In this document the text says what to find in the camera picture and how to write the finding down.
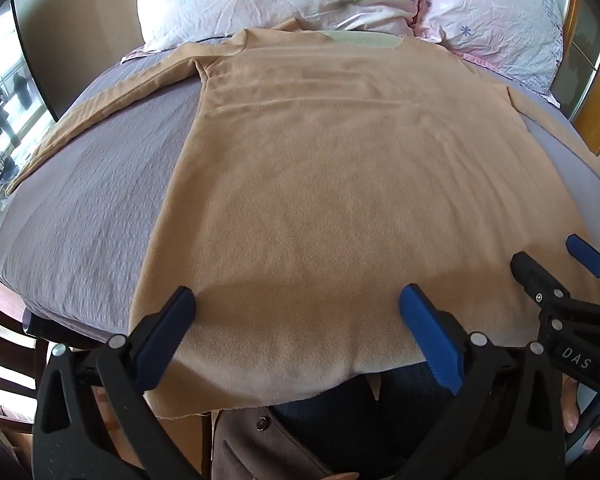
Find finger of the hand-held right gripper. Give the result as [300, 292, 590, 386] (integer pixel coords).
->
[510, 252, 572, 312]
[565, 233, 600, 307]

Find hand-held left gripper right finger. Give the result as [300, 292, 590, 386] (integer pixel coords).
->
[398, 283, 567, 480]

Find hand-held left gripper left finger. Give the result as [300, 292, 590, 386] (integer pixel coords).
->
[32, 286, 197, 480]

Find tan long-sleeved shirt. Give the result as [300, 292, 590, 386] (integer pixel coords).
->
[5, 17, 600, 421]

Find person's right hand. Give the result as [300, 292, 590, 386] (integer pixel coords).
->
[560, 375, 600, 436]

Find blue jeans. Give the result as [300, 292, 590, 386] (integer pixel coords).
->
[270, 360, 462, 480]

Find purple textured bed sheet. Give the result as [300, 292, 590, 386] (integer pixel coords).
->
[0, 35, 600, 342]

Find brown jacket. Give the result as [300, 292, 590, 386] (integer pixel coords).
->
[210, 401, 363, 480]

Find pink floral pillow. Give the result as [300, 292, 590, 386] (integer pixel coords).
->
[414, 0, 566, 109]

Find black bed frame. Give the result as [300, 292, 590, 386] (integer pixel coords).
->
[22, 309, 131, 352]

